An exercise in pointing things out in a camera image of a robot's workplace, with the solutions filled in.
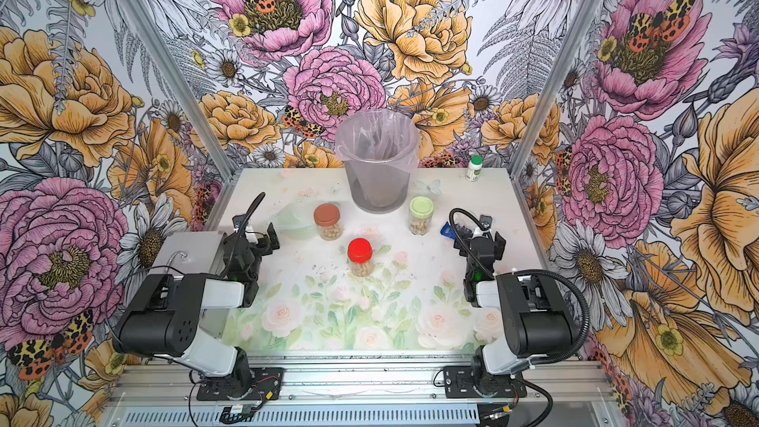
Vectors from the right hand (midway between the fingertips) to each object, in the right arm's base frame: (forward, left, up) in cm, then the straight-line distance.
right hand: (477, 234), depth 94 cm
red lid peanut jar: (-8, +36, +3) cm, 37 cm away
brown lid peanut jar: (+5, +47, +4) cm, 47 cm away
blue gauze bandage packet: (+6, +8, -6) cm, 12 cm away
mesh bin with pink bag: (+30, +30, +10) cm, 44 cm away
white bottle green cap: (+31, -6, -1) cm, 32 cm away
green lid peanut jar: (+6, +17, +5) cm, 19 cm away
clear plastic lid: (+12, +61, -6) cm, 62 cm away
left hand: (+2, +68, +2) cm, 68 cm away
